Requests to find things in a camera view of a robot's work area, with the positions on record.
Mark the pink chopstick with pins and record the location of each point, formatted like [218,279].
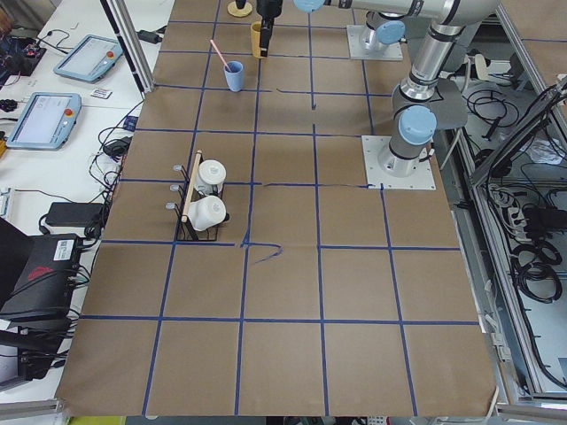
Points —
[222,58]

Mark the blue plastic cup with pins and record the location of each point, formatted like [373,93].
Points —
[235,75]

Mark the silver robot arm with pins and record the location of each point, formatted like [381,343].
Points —
[415,123]
[375,19]

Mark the bamboo chopstick holder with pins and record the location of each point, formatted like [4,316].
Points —
[255,40]

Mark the small black power brick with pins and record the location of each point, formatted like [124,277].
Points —
[149,37]

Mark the teach pendant far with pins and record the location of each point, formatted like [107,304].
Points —
[90,59]

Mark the teach pendant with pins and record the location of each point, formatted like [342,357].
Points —
[46,122]
[90,59]

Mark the white mug far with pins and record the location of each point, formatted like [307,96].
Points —
[210,178]

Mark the white mug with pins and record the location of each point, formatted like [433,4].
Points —
[210,178]
[207,212]

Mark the white mug near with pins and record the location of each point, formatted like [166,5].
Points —
[207,212]

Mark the teach pendant near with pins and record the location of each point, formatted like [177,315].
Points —
[46,122]

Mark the black power adapter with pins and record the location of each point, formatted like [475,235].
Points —
[73,214]

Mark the black computer box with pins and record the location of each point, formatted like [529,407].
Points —
[35,274]

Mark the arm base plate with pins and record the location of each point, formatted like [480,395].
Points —
[386,171]
[382,43]

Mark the aluminium frame post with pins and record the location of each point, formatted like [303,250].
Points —
[121,23]

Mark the black wire mug rack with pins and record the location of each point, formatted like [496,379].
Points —
[187,193]

